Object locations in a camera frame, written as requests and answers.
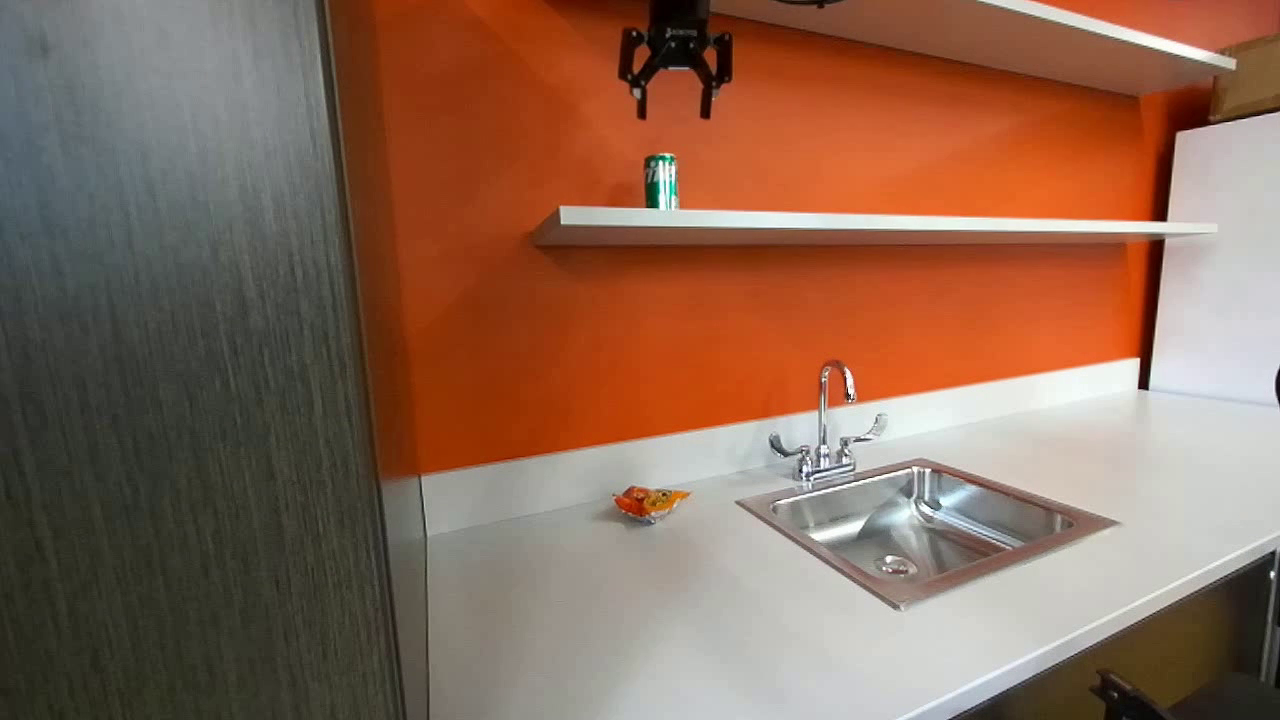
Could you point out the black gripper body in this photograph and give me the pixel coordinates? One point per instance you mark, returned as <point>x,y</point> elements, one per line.
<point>676,39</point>

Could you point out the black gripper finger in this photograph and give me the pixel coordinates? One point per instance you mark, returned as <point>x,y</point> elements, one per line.
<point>708,97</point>
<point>639,89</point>

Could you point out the green soda can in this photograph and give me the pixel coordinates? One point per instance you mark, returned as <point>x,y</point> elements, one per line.
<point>660,181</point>

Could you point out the chrome faucet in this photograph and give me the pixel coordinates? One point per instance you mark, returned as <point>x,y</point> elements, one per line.
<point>831,457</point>

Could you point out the orange snack bag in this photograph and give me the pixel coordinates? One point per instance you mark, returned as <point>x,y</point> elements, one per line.
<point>651,502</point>

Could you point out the stainless steel sink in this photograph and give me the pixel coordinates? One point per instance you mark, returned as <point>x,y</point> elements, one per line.
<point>918,530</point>

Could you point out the white refrigerator side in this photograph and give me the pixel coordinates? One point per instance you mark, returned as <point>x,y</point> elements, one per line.
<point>1218,314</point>

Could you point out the dark wood cabinet panel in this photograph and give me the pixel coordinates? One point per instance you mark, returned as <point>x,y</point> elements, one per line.
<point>191,518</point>

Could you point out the white lower wall shelf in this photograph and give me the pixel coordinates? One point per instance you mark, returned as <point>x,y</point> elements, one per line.
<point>575,225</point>

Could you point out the white wall shelf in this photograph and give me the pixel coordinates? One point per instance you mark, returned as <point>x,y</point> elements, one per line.
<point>1025,39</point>
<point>575,225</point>

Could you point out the white upper wall shelf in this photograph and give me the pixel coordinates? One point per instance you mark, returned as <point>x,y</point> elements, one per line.
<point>1025,39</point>

